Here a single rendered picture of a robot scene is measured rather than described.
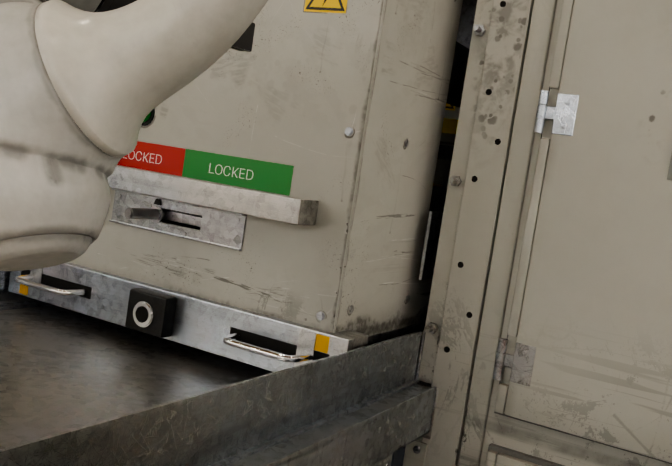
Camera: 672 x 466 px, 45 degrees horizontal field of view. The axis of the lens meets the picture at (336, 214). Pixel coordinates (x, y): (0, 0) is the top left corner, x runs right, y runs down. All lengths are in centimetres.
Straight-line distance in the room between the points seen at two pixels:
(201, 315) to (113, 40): 57
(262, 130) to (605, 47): 41
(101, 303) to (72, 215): 62
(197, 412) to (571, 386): 49
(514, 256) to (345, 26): 35
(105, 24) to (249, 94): 50
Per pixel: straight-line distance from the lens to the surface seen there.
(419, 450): 110
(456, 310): 105
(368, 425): 90
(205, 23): 48
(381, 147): 94
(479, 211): 104
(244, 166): 98
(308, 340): 92
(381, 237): 98
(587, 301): 99
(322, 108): 93
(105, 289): 110
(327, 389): 86
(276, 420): 79
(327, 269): 92
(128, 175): 104
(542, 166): 100
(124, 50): 49
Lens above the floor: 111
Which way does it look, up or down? 4 degrees down
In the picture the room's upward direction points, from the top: 9 degrees clockwise
